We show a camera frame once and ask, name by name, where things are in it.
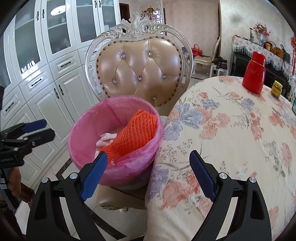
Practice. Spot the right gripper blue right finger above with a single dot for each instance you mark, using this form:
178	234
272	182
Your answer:
251	219

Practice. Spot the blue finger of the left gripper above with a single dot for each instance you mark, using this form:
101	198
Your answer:
34	138
34	126

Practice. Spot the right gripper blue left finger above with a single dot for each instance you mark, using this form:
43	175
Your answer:
46	219

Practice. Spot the tissue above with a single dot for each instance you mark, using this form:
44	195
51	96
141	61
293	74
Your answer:
105	140

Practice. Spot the orange foam net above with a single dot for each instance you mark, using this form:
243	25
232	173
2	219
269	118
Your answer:
140	129

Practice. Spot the pink lined trash bin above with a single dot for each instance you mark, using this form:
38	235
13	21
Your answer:
133	170

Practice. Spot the person hand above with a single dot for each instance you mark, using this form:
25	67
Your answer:
14	184

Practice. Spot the white cabinet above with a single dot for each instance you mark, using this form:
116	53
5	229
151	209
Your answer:
43	53

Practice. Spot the floral tablecloth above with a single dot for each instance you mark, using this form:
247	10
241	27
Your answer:
241	134

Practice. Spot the beige tufted ornate chair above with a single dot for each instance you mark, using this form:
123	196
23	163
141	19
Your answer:
138	64

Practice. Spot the yellow lid jar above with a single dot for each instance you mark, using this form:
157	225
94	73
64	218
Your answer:
276	89

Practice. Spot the red thermos bottle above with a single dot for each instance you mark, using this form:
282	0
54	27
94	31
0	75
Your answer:
254	76

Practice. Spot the black piano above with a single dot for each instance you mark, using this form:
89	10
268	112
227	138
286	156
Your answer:
239	65

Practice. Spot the distant cream chair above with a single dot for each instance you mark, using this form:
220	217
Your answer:
202	63

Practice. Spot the lace piano cover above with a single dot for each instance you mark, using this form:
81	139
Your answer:
243	46

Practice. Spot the red handbag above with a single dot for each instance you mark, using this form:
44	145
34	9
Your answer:
196	51

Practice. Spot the red chinese knot ornament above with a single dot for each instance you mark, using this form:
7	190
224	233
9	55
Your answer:
293	44

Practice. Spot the flower vase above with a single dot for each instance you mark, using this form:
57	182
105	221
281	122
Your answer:
262	32

